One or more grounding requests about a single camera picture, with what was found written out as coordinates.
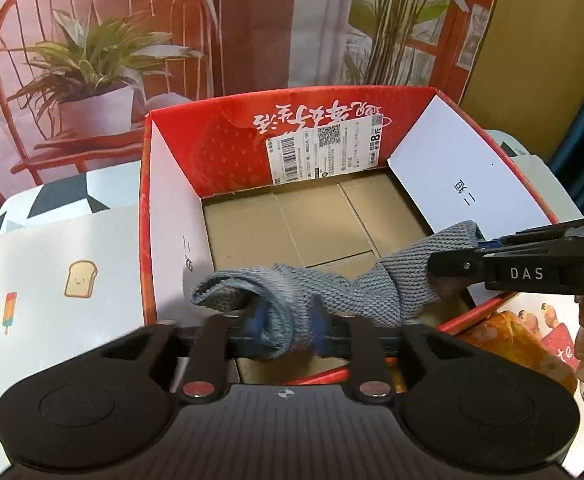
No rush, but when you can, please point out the grey knitted cloth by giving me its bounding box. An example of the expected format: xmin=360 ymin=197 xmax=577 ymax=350
xmin=190 ymin=220 xmax=483 ymax=359

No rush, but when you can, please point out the printed living room backdrop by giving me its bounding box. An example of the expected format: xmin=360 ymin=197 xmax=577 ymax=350
xmin=0 ymin=0 xmax=495 ymax=206

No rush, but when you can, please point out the red strawberry cardboard box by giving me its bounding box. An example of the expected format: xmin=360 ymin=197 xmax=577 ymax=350
xmin=138 ymin=84 xmax=581 ymax=396

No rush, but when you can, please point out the cartoon print table cloth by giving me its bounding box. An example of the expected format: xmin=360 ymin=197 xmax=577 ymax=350
xmin=0 ymin=129 xmax=584 ymax=480

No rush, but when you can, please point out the yellow wooden board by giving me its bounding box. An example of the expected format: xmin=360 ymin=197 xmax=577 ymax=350
xmin=461 ymin=0 xmax=584 ymax=159

